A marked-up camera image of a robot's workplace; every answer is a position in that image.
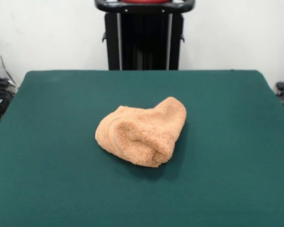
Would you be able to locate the orange terry towel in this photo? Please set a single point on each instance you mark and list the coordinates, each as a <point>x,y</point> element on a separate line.
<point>137,142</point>

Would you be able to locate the dark green table cloth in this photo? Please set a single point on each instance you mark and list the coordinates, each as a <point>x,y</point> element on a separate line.
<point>61,165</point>

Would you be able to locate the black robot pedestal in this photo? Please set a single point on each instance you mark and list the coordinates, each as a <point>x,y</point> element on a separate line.
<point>144,47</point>

